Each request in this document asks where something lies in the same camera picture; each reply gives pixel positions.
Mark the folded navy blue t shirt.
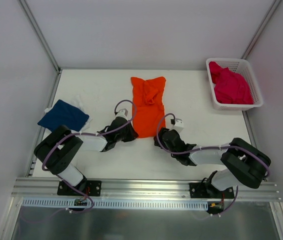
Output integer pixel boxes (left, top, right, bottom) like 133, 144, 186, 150
37, 99, 90, 133

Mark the orange t shirt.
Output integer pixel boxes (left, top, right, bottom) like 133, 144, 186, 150
130, 76, 166, 139

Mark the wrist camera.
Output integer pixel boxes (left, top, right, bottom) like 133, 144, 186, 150
115, 108, 128, 119
170, 118, 184, 134

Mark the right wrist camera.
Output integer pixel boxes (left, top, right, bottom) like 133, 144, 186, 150
170, 118, 184, 134

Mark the white slotted cable duct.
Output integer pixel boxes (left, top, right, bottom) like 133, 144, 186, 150
21, 197, 209, 211

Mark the folded white t shirt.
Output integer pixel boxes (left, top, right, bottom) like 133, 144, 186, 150
44, 94, 93, 133

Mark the aluminium front rail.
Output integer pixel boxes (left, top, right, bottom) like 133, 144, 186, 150
11, 177, 283, 202

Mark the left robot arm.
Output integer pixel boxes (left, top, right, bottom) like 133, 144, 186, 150
34, 116, 139, 196

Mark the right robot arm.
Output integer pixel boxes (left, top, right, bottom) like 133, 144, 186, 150
154, 127, 271, 199

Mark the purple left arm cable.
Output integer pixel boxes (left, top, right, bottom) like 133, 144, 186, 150
42, 99, 138, 215

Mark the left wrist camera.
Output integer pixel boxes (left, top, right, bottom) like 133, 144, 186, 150
115, 108, 128, 119

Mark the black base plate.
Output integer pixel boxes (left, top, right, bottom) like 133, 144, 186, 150
188, 182, 235, 200
57, 178, 102, 197

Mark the magenta t shirt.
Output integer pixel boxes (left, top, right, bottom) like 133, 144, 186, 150
208, 61, 254, 105

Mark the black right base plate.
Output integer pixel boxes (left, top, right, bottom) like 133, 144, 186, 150
188, 182, 235, 200

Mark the white plastic basket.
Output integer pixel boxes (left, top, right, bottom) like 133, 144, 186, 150
206, 57, 264, 111

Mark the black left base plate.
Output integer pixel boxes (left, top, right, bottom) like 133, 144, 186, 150
57, 178, 102, 197

